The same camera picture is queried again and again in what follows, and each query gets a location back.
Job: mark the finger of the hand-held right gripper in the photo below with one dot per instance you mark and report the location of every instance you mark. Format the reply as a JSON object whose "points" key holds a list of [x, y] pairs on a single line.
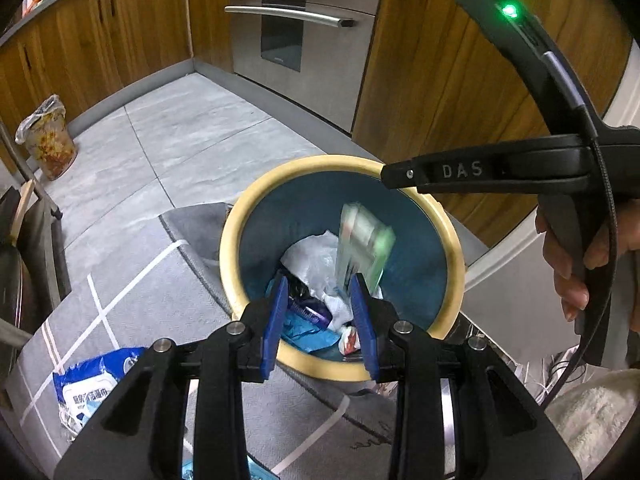
{"points": [[460, 170]]}

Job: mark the tall wooden cabinet panel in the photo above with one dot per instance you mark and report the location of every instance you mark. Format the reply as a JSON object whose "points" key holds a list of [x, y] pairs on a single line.
{"points": [[435, 85]]}

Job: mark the white towel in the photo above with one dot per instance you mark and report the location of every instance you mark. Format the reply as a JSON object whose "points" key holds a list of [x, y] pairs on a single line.
{"points": [[592, 422]]}

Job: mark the green and white carton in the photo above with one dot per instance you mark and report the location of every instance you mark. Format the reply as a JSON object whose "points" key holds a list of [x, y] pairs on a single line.
{"points": [[360, 250]]}

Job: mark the blue wrapper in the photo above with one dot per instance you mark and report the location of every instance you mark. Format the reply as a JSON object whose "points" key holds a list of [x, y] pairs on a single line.
{"points": [[192, 471]]}

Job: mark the red and white wrapper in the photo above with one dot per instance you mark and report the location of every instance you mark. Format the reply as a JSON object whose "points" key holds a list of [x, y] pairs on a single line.
{"points": [[350, 341]]}

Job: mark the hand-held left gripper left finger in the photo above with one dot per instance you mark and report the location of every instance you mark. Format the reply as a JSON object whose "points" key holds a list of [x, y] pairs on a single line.
{"points": [[276, 330]]}

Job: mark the patterned bin with plastic liner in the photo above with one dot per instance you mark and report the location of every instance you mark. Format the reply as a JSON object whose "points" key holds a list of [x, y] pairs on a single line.
{"points": [[47, 140]]}

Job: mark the steel kitchen rack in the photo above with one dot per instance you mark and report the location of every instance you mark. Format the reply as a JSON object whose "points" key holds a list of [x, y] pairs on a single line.
{"points": [[40, 240]]}

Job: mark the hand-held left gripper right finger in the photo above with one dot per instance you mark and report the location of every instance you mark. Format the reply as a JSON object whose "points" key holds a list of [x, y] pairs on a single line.
{"points": [[362, 330]]}

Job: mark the blue and white wipes packet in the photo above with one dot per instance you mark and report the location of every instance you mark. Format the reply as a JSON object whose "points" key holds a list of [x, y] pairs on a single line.
{"points": [[87, 392]]}

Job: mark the clear plastic wrap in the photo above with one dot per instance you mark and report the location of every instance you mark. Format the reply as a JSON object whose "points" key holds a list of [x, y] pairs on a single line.
{"points": [[315, 260]]}

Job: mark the black plastic bag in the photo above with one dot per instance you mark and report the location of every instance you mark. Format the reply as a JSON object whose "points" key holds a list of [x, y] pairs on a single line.
{"points": [[302, 287]]}

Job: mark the purple packet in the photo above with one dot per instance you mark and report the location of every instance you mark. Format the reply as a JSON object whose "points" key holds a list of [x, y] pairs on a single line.
{"points": [[309, 314]]}

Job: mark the blue bin with yellow rim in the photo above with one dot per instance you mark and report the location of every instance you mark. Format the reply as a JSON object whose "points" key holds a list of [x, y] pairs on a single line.
{"points": [[280, 195]]}

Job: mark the person's right hand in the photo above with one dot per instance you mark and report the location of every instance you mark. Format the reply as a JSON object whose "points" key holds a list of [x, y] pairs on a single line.
{"points": [[570, 270]]}

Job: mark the grey rug with white lines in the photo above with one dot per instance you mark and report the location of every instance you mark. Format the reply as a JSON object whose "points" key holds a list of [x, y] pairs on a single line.
{"points": [[150, 280]]}

